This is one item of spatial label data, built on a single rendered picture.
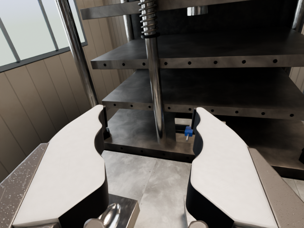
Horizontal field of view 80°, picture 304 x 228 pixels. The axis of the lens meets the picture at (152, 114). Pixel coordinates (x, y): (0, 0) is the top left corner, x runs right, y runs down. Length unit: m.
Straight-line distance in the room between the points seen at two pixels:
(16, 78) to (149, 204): 1.95
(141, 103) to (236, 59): 0.53
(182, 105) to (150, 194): 0.47
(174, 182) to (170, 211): 0.14
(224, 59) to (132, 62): 0.44
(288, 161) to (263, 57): 0.53
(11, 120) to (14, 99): 0.22
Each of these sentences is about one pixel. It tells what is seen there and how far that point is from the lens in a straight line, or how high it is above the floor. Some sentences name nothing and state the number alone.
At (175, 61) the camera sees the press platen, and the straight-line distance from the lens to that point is 0.91.
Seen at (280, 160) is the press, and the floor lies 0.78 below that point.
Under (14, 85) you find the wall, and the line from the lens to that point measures 2.39.
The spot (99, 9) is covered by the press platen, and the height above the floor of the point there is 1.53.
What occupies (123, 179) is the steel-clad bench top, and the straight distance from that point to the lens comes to 0.97.
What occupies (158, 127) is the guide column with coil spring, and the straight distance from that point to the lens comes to 1.06.
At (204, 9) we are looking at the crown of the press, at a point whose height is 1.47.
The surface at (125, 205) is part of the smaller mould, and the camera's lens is 0.79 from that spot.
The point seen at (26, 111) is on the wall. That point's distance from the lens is 2.47.
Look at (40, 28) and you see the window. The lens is 2.56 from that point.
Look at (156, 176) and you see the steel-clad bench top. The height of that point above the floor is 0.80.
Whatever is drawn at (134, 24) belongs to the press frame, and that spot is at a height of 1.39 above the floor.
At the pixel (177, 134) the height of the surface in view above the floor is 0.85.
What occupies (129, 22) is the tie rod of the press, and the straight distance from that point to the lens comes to 1.63.
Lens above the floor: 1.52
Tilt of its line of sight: 31 degrees down
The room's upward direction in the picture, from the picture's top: 8 degrees counter-clockwise
